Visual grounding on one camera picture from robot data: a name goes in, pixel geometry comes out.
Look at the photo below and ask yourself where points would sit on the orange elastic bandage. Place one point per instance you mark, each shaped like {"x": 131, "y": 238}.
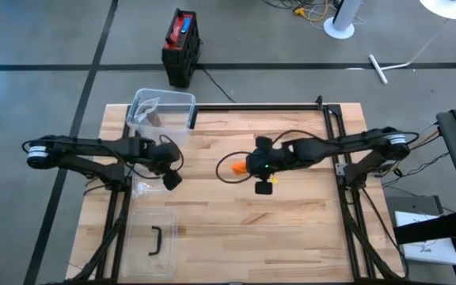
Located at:
{"x": 238, "y": 168}

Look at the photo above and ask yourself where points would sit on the white pedestal stand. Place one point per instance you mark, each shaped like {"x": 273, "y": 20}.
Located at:
{"x": 343, "y": 23}

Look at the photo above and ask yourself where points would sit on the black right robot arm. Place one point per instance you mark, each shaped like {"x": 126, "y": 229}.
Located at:
{"x": 343, "y": 144}

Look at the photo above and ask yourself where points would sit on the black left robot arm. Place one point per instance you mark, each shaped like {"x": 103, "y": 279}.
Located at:
{"x": 93, "y": 152}

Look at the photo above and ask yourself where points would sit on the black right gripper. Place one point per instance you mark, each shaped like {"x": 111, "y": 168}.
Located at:
{"x": 269, "y": 160}

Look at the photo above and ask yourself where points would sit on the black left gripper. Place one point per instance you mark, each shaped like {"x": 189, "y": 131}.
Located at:
{"x": 166, "y": 156}

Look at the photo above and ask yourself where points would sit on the white paper sheet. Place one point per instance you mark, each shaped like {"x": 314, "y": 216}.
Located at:
{"x": 426, "y": 245}

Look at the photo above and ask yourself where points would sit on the white round table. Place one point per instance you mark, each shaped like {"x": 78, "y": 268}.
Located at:
{"x": 449, "y": 8}

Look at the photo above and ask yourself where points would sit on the black and red battery box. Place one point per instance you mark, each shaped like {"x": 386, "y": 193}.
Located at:
{"x": 180, "y": 43}

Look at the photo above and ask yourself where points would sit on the clear plastic bin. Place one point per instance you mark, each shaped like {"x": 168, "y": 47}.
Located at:
{"x": 176, "y": 115}

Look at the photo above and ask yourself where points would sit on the clear plastic bag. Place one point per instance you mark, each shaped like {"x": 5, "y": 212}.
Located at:
{"x": 147, "y": 188}
{"x": 145, "y": 107}

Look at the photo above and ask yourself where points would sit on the brown elastic bandage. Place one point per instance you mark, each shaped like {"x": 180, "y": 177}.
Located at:
{"x": 153, "y": 118}

